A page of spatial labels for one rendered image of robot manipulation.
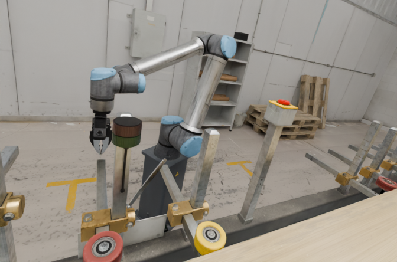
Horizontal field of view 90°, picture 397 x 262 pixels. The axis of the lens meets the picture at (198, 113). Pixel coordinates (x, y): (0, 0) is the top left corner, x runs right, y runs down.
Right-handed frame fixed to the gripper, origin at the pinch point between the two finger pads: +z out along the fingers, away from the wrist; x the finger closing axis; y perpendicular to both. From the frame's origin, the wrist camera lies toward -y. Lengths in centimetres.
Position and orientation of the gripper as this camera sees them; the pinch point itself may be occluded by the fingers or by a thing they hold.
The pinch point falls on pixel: (100, 152)
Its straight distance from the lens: 100.7
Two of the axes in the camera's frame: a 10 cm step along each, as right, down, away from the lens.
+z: -1.8, 9.3, 3.1
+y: -4.4, -3.6, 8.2
